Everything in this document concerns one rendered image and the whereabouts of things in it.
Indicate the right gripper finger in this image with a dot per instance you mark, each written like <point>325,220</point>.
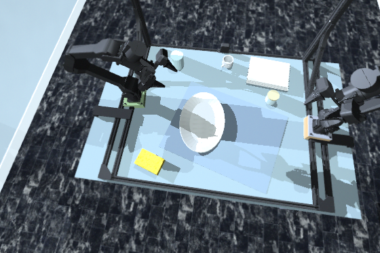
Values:
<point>170,66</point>
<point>156,84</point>

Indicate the yellow sponge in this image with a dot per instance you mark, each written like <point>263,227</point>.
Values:
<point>149,161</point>

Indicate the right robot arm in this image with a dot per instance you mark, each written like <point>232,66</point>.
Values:
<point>112,50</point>

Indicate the pale blue flat mat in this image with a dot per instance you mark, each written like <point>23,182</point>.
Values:
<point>249,145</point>

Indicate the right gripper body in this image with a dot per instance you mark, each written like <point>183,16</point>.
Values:
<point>161,58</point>

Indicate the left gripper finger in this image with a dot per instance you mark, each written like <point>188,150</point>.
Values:
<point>332,115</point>
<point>314,96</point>

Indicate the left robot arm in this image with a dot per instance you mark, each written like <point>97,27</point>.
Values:
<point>368,82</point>

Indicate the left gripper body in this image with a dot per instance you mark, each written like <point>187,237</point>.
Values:
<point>326,89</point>

